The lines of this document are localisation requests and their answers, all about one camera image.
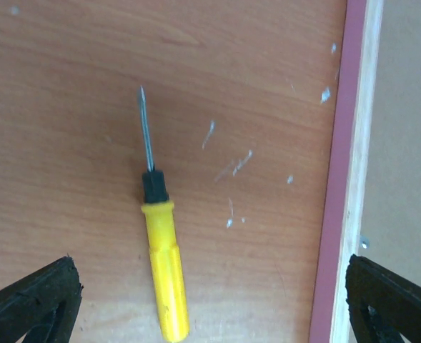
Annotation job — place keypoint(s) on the pink wooden picture frame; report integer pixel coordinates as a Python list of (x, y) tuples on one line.
[(344, 200)]

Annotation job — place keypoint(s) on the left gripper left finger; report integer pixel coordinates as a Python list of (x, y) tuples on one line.
[(43, 306)]

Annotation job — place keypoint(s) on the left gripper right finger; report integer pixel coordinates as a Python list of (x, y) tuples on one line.
[(383, 306)]

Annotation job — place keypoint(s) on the metal frame retaining clip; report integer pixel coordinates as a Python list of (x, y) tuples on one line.
[(364, 242)]

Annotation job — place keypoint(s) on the brown frame backing board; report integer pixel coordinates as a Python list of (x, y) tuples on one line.
[(391, 219)]

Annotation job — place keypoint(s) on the yellow handled screwdriver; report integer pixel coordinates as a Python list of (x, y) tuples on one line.
[(164, 251)]

